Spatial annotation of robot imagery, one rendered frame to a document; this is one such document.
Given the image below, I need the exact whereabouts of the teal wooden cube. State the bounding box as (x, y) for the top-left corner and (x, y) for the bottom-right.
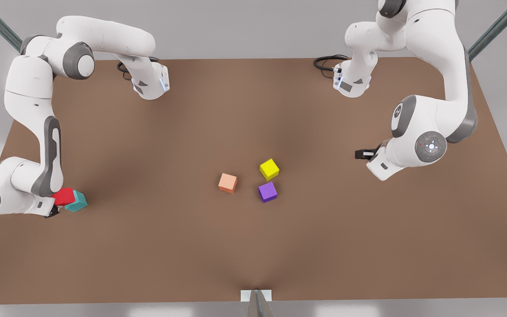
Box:
(65, 190), (88, 213)

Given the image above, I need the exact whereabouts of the purple wooden cube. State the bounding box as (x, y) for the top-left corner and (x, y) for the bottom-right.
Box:
(258, 181), (278, 203)

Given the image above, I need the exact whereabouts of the red wooden cube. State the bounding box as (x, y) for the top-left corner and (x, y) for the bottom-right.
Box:
(51, 188), (75, 207)

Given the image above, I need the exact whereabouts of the yellow wooden cube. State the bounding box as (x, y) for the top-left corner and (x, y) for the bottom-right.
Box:
(260, 158), (280, 181)

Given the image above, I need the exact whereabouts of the orange wooden cube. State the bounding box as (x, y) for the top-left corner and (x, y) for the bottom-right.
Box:
(218, 173), (238, 193)

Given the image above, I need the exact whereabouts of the black cable loop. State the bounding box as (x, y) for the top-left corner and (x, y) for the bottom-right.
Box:
(313, 55), (350, 80)
(117, 56), (161, 81)

